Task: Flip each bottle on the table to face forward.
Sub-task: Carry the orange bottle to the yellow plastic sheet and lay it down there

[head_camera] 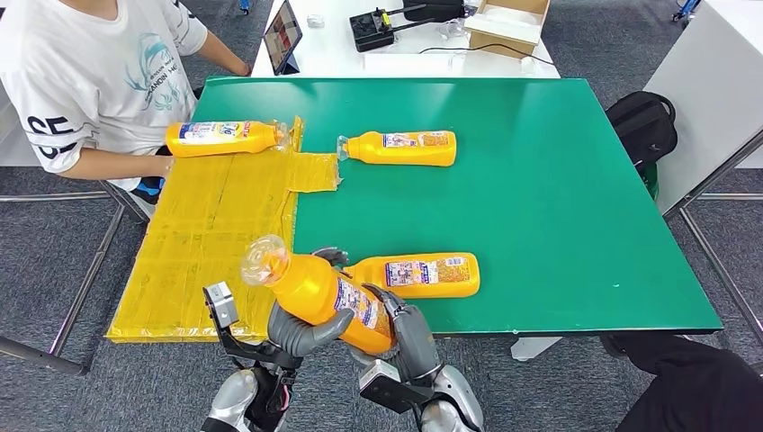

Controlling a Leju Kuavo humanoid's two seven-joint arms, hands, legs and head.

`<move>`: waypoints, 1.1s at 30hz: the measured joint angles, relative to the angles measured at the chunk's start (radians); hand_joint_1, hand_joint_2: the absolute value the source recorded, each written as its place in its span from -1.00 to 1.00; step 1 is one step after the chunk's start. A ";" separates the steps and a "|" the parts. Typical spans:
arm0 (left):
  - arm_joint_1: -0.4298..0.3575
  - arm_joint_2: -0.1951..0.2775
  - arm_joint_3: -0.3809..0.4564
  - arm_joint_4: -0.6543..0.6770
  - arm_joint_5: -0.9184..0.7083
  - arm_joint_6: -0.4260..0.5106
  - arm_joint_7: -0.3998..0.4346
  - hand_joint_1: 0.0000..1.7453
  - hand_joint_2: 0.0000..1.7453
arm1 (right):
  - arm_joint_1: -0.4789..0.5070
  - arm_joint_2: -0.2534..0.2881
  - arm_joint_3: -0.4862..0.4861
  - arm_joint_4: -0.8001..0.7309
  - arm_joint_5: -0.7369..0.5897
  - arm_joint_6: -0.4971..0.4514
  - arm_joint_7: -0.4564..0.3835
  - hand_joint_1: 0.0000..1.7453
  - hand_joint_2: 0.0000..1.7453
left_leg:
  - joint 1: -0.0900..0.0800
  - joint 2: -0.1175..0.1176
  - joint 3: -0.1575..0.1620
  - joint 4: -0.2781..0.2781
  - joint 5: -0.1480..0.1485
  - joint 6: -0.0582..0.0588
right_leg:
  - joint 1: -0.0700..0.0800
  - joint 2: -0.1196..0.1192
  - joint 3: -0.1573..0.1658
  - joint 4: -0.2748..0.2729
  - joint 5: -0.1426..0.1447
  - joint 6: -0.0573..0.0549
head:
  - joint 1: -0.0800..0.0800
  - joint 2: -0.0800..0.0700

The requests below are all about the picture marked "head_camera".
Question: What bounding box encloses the grey metal frame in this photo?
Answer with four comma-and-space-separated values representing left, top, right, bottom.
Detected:
0, 190, 150, 378
661, 128, 763, 347

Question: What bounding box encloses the white table foot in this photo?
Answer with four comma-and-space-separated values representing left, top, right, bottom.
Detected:
510, 337, 562, 363

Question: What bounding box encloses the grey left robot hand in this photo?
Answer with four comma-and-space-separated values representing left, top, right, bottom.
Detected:
266, 247, 355, 359

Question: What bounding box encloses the yellow taped cardboard board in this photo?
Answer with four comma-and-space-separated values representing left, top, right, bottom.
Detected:
107, 116, 341, 346

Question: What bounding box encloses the clear plastic wrapper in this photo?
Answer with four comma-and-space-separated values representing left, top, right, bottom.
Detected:
437, 19, 472, 41

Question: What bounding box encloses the person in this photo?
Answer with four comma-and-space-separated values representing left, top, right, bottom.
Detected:
0, 0, 252, 204
598, 332, 763, 432

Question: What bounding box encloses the black backpack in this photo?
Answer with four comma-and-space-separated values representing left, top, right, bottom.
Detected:
605, 92, 678, 180

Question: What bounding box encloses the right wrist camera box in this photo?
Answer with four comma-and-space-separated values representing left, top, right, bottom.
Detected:
358, 359, 432, 416

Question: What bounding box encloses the open cardboard box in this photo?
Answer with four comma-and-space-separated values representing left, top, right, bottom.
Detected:
463, 0, 551, 61

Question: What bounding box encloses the white table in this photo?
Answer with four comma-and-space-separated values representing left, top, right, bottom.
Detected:
251, 0, 561, 80

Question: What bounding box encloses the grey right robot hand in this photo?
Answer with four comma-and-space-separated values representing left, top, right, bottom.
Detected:
348, 283, 443, 386

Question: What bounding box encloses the black controller with antennas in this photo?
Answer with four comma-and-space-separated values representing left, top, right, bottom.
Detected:
349, 4, 427, 54

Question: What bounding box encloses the orange detergent bottle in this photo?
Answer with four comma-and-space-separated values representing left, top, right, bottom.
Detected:
344, 252, 481, 300
337, 130, 458, 167
240, 234, 398, 356
166, 121, 292, 158

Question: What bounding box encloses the black cable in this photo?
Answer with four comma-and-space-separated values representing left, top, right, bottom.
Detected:
417, 45, 555, 67

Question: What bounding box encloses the black tablet on stand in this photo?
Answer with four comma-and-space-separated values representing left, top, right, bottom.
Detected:
263, 0, 304, 77

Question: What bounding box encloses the black bag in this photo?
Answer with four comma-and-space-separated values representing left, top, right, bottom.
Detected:
402, 0, 466, 23

